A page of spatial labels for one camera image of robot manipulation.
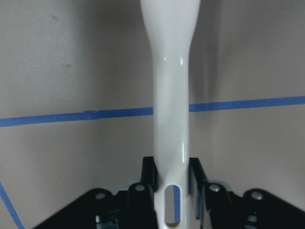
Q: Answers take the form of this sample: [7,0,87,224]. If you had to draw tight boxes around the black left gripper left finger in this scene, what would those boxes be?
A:
[127,156,158,210]

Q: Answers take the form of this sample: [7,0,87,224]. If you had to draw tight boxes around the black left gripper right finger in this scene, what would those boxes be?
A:
[189,157,234,217]

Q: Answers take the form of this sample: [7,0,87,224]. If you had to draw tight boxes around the cream hand brush black bristles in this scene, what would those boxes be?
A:
[141,0,200,229]

